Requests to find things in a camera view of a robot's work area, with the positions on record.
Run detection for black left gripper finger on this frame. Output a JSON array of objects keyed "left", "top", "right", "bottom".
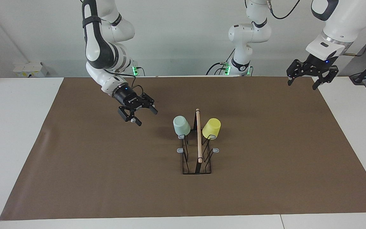
[
  {"left": 286, "top": 59, "right": 310, "bottom": 86},
  {"left": 312, "top": 65, "right": 339, "bottom": 91}
]

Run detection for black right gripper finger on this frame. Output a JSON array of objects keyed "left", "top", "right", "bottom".
[
  {"left": 118, "top": 107, "right": 142, "bottom": 127},
  {"left": 140, "top": 94, "right": 158, "bottom": 115}
]

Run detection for light green plastic cup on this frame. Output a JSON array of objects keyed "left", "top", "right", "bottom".
[{"left": 173, "top": 116, "right": 191, "bottom": 136}]

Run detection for yellow plastic cup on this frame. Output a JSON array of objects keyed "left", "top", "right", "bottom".
[{"left": 202, "top": 118, "right": 221, "bottom": 139}]

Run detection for white power strip box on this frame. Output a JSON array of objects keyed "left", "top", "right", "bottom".
[{"left": 13, "top": 62, "right": 48, "bottom": 78}]

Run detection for brown table mat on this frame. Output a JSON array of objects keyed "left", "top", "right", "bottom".
[{"left": 0, "top": 76, "right": 366, "bottom": 221}]

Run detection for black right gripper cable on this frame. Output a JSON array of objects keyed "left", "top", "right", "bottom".
[{"left": 105, "top": 71, "right": 144, "bottom": 97}]

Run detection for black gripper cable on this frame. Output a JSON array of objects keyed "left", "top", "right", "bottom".
[
  {"left": 342, "top": 10, "right": 366, "bottom": 58},
  {"left": 105, "top": 71, "right": 144, "bottom": 97}
]

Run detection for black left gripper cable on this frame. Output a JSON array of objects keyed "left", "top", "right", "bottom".
[{"left": 342, "top": 10, "right": 366, "bottom": 58}]

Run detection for black overhead cable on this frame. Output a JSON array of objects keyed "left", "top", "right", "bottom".
[{"left": 267, "top": 0, "right": 301, "bottom": 20}]

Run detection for black wire cup rack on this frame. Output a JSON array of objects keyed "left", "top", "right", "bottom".
[{"left": 177, "top": 108, "right": 220, "bottom": 175}]

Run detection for black base cables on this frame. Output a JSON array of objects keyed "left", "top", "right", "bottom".
[{"left": 206, "top": 48, "right": 236, "bottom": 76}]

